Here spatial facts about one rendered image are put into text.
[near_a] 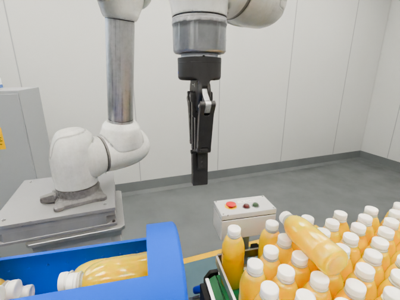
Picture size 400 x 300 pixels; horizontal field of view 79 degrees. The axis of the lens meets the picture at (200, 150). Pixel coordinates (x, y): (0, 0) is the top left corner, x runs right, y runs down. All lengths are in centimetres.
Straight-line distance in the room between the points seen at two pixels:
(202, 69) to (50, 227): 79
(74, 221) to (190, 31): 79
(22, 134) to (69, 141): 105
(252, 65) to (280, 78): 52
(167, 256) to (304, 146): 415
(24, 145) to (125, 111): 113
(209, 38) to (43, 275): 67
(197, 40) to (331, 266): 55
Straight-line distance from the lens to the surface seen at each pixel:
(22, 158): 204
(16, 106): 197
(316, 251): 66
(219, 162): 368
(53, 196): 108
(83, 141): 97
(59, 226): 101
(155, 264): 48
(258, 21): 55
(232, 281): 85
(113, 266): 54
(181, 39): 41
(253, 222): 89
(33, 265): 77
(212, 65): 41
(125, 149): 103
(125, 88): 98
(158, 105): 321
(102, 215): 99
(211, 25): 41
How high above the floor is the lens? 154
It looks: 17 degrees down
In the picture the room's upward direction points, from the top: straight up
